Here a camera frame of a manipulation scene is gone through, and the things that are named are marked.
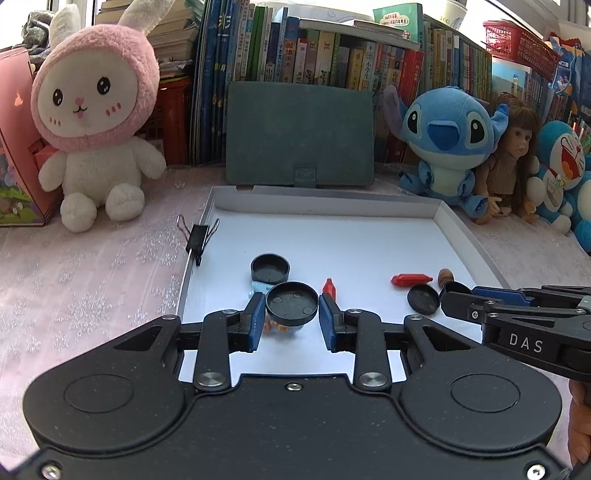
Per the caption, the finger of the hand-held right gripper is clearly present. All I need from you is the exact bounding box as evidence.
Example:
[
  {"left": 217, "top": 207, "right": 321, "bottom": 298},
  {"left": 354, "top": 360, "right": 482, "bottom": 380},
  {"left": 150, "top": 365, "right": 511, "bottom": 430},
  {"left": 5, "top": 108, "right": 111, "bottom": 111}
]
[
  {"left": 440, "top": 290, "right": 504, "bottom": 323},
  {"left": 471, "top": 285, "right": 591, "bottom": 308}
]

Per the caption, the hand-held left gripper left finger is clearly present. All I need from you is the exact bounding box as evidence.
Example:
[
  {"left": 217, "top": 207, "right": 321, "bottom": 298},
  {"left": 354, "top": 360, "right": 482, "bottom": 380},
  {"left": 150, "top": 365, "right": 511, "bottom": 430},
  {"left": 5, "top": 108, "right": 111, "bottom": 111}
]
[{"left": 112, "top": 292, "right": 268, "bottom": 393}]

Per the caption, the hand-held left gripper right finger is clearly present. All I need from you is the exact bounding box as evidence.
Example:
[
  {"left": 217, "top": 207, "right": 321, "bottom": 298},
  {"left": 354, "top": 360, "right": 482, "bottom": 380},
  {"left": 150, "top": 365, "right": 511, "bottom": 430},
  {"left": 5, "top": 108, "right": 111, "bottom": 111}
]
[{"left": 318, "top": 294, "right": 468, "bottom": 393}]

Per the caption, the blue bear hair clip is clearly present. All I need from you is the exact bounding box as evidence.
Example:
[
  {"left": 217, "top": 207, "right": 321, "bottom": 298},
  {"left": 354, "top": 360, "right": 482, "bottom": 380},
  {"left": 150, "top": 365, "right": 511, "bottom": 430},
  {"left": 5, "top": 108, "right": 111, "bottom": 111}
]
[{"left": 249, "top": 281, "right": 299, "bottom": 339}]

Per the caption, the black round cap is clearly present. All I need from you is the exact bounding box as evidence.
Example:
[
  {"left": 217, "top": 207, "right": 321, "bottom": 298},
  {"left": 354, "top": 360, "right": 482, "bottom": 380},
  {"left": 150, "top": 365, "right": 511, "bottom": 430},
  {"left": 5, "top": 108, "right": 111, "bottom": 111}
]
[
  {"left": 265, "top": 281, "right": 320, "bottom": 326},
  {"left": 407, "top": 283, "right": 441, "bottom": 316},
  {"left": 250, "top": 253, "right": 291, "bottom": 284}
]

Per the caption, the white shallow cardboard tray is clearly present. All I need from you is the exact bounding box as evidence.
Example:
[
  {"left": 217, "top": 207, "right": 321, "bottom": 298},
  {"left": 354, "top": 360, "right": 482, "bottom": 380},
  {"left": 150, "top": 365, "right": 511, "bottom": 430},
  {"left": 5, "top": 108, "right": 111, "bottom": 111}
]
[{"left": 175, "top": 185, "right": 513, "bottom": 384}]

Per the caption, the person's right hand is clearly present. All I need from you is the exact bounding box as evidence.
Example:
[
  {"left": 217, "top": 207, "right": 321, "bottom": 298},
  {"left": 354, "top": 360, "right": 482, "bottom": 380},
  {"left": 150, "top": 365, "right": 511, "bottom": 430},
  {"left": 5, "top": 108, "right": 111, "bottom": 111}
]
[{"left": 567, "top": 381, "right": 591, "bottom": 466}]

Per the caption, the black binder clip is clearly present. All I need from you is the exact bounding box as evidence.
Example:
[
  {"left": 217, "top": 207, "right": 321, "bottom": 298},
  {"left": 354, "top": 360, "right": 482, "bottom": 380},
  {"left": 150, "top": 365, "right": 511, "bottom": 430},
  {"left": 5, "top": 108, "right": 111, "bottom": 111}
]
[{"left": 176, "top": 214, "right": 221, "bottom": 268}]

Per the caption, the blue robot cat plush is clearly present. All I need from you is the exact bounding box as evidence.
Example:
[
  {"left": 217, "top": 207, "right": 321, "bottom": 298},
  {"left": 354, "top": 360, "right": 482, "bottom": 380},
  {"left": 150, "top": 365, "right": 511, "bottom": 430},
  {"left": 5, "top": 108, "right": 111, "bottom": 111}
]
[{"left": 525, "top": 119, "right": 591, "bottom": 256}]

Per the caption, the brown-haired doll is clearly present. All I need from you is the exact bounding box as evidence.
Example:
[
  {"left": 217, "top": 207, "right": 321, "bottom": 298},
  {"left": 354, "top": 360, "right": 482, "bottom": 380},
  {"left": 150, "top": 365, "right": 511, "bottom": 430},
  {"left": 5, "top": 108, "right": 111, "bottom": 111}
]
[{"left": 475, "top": 91, "right": 542, "bottom": 225}]

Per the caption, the blue alien plush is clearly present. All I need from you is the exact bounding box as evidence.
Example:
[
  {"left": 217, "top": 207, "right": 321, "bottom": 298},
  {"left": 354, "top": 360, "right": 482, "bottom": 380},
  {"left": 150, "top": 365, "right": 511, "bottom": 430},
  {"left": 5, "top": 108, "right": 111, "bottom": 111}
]
[{"left": 383, "top": 85, "right": 509, "bottom": 218}]

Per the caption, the green suede case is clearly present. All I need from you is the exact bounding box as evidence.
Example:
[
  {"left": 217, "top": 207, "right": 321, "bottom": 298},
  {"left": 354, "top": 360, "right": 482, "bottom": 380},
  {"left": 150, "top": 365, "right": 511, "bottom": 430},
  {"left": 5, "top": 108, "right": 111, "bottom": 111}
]
[{"left": 225, "top": 81, "right": 375, "bottom": 189}]

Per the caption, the red plastic crate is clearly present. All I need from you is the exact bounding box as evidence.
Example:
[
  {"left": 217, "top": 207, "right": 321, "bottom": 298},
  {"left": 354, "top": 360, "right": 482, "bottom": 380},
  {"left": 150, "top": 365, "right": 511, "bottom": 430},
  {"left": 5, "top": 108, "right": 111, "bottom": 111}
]
[{"left": 137, "top": 76, "right": 194, "bottom": 168}]

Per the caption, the blue printed bag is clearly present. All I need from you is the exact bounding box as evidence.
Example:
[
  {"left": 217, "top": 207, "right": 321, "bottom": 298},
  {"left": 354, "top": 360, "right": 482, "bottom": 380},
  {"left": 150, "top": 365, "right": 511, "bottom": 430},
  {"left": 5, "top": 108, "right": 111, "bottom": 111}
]
[{"left": 547, "top": 36, "right": 591, "bottom": 118}]

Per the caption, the red mesh basket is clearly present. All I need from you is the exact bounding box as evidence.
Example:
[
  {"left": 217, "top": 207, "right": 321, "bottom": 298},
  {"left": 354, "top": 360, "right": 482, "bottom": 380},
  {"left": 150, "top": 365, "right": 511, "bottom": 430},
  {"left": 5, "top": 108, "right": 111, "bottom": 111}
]
[{"left": 482, "top": 20, "right": 563, "bottom": 78}]

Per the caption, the pink hooded bunny plush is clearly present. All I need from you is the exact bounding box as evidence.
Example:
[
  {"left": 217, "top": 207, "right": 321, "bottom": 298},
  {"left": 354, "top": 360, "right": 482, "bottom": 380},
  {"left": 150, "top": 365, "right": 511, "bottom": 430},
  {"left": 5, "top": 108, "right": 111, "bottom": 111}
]
[{"left": 31, "top": 0, "right": 167, "bottom": 234}]

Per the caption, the row of upright books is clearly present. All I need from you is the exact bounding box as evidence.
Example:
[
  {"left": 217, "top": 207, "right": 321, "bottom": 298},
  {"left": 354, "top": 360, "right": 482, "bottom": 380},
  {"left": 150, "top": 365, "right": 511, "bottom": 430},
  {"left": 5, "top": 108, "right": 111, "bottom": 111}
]
[{"left": 190, "top": 0, "right": 591, "bottom": 168}]

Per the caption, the green book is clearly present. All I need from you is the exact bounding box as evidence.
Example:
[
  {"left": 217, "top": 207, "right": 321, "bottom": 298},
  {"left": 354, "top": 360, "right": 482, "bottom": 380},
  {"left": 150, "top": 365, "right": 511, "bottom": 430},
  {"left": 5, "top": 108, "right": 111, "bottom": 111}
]
[{"left": 373, "top": 3, "right": 424, "bottom": 45}]

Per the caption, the pink printed box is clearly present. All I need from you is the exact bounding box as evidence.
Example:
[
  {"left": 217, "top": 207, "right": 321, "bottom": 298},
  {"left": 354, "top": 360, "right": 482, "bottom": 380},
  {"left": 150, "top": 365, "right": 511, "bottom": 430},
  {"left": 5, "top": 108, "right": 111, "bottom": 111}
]
[{"left": 0, "top": 45, "right": 64, "bottom": 228}]

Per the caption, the stack of flat books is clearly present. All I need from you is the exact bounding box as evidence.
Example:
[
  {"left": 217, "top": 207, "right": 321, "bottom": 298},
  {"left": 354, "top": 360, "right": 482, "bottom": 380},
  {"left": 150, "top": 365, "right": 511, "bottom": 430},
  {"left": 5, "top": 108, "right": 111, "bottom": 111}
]
[{"left": 95, "top": 0, "right": 200, "bottom": 80}]

